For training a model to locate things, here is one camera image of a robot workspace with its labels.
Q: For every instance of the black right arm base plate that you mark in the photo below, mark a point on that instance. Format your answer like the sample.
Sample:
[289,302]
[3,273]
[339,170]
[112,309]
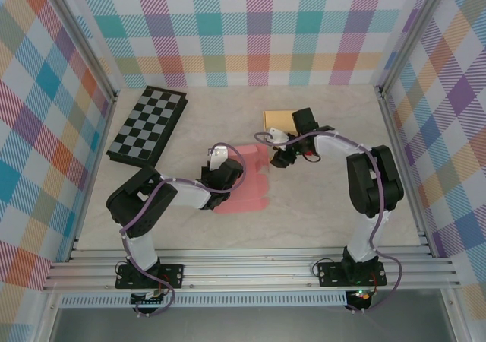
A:
[330,274]

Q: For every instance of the aluminium side rail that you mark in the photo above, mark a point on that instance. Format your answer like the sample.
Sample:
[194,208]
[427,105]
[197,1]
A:
[100,140]
[387,110]

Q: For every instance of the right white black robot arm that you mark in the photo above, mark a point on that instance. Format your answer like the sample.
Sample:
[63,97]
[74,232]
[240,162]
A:
[376,182]

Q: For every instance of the aluminium mounting rail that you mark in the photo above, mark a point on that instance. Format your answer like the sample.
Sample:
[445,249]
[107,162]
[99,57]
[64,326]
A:
[247,270]

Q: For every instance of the orange paper box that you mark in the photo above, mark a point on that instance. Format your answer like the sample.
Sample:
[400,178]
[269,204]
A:
[277,119]

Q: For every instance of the grey metal panel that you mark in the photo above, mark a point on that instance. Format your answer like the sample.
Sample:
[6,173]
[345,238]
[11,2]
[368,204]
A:
[247,327]

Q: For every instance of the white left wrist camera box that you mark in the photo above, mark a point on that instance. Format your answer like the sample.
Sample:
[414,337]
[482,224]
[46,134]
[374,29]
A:
[218,159]

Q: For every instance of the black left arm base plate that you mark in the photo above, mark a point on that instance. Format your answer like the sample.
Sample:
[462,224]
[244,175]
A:
[172,275]

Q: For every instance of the red block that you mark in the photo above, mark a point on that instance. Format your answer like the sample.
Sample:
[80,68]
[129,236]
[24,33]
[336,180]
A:
[310,154]

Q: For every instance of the pink paper box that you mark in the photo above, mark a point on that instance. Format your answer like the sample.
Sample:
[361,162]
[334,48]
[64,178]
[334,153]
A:
[250,190]

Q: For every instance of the aluminium frame post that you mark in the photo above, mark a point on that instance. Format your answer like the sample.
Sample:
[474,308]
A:
[81,34]
[412,34]

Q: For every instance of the black grey chessboard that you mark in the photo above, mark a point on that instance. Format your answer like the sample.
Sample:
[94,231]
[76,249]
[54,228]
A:
[152,118]

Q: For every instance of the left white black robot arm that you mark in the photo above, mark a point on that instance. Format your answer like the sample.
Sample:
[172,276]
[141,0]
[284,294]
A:
[186,195]

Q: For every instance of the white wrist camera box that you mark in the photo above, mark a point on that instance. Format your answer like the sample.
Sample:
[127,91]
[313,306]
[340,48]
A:
[279,135]
[218,159]

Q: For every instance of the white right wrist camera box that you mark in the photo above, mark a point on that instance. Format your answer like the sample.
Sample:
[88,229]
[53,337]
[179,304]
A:
[279,135]

